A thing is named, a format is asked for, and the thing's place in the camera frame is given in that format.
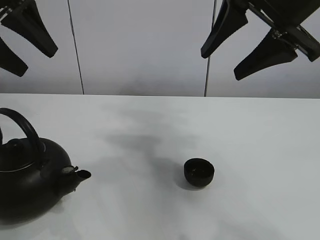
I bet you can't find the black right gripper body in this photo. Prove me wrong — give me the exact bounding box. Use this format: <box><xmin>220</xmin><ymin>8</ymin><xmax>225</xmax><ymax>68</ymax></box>
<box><xmin>239</xmin><ymin>0</ymin><xmax>320</xmax><ymax>62</ymax></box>

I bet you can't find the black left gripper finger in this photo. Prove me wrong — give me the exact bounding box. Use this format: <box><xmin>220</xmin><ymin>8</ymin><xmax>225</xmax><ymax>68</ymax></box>
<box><xmin>0</xmin><ymin>0</ymin><xmax>58</xmax><ymax>58</ymax></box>
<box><xmin>0</xmin><ymin>38</ymin><xmax>28</xmax><ymax>77</ymax></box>

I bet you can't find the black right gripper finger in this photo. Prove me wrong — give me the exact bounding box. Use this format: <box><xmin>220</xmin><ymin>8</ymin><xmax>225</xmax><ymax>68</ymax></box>
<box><xmin>200</xmin><ymin>0</ymin><xmax>249</xmax><ymax>59</ymax></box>
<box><xmin>233</xmin><ymin>28</ymin><xmax>298</xmax><ymax>81</ymax></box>

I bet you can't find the black round teapot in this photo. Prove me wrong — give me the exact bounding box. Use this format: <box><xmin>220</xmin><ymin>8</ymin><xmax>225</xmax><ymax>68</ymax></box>
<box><xmin>0</xmin><ymin>107</ymin><xmax>92</xmax><ymax>225</ymax></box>

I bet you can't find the small black teacup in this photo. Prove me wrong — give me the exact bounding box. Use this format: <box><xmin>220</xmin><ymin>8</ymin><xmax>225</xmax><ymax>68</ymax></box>
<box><xmin>183</xmin><ymin>158</ymin><xmax>215</xmax><ymax>188</ymax></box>

